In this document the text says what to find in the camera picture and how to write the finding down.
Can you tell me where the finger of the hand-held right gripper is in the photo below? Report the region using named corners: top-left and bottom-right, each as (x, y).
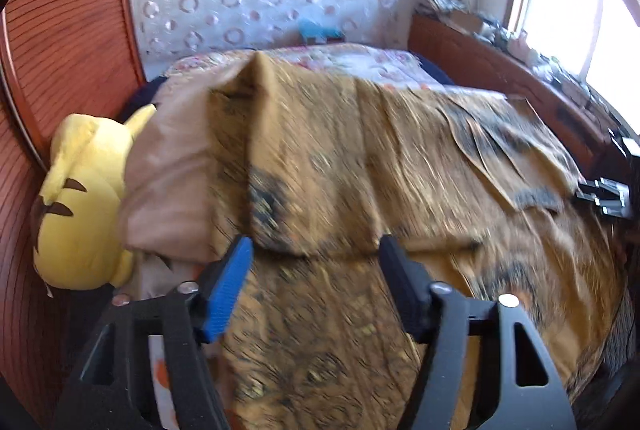
top-left (575, 177), bottom-right (632, 220)
top-left (607, 127), bottom-right (640, 159)

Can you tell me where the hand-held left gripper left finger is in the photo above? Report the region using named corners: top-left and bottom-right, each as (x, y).
top-left (60, 235), bottom-right (255, 430)

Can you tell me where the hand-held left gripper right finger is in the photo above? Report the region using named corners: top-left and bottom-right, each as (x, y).
top-left (379, 234), bottom-right (578, 430)

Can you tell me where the golden patterned shirt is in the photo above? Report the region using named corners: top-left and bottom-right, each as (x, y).
top-left (205, 50), bottom-right (636, 430)

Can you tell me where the beige pillow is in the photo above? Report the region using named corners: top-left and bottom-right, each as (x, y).
top-left (117, 75), bottom-right (261, 266)

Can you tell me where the wooden sideboard cabinet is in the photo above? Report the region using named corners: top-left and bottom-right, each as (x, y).
top-left (407, 13), bottom-right (640, 191)

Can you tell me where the yellow plush toy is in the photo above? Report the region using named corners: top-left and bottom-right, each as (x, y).
top-left (32, 103), bottom-right (158, 293)

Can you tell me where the orange fruit print sheet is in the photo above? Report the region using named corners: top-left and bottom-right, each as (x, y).
top-left (147, 78), bottom-right (508, 430)

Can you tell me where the cardboard box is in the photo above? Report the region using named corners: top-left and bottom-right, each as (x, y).
top-left (445, 10), bottom-right (493, 34)

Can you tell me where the folded patterned cloth stack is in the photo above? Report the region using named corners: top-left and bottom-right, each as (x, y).
top-left (417, 0), bottom-right (468, 16)

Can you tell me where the blue toy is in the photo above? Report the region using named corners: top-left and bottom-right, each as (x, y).
top-left (298, 18), bottom-right (346, 45)

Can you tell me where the wooden slatted wardrobe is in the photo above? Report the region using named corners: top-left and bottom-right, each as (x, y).
top-left (0, 0), bottom-right (151, 411)

